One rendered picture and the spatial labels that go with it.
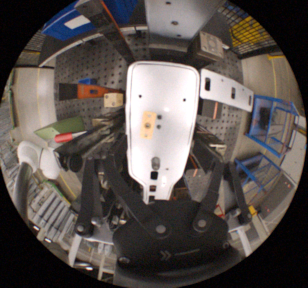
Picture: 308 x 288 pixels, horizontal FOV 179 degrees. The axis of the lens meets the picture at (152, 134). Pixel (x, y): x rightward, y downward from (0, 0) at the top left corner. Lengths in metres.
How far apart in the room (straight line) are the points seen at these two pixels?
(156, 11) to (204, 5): 0.09
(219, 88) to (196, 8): 0.26
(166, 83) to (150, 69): 0.06
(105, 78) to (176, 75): 0.48
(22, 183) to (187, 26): 0.86
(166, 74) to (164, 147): 0.23
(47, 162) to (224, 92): 0.99
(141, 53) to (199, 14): 0.50
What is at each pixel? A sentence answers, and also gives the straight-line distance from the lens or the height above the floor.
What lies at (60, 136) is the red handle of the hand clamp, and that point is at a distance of 0.28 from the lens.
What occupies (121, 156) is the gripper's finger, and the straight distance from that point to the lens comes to 0.15.
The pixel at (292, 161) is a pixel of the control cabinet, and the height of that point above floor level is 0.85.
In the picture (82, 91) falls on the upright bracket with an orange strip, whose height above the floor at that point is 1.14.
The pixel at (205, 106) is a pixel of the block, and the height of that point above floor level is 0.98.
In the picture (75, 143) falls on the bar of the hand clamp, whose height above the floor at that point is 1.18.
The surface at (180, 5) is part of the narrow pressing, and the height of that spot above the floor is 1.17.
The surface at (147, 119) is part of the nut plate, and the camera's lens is 0.29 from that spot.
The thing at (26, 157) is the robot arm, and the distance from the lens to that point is 0.77.
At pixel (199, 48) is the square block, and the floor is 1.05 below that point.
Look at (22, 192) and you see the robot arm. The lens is 0.67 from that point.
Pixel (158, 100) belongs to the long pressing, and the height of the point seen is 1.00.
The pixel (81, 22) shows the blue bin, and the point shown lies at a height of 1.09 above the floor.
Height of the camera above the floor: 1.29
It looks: 69 degrees down
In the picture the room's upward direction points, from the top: 178 degrees counter-clockwise
